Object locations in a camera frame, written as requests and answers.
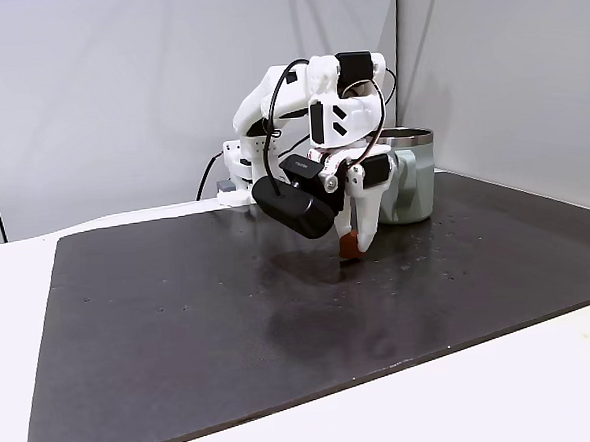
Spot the small red cube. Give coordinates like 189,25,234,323
337,230,363,261

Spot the black table mat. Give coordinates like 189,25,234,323
6,161,590,442

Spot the steel cup pale green handle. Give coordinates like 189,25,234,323
369,125,440,228

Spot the black oval camera box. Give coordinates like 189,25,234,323
248,151,342,245

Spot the black camera cable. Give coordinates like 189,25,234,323
257,58,321,201

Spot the black base cable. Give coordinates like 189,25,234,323
192,152,231,202

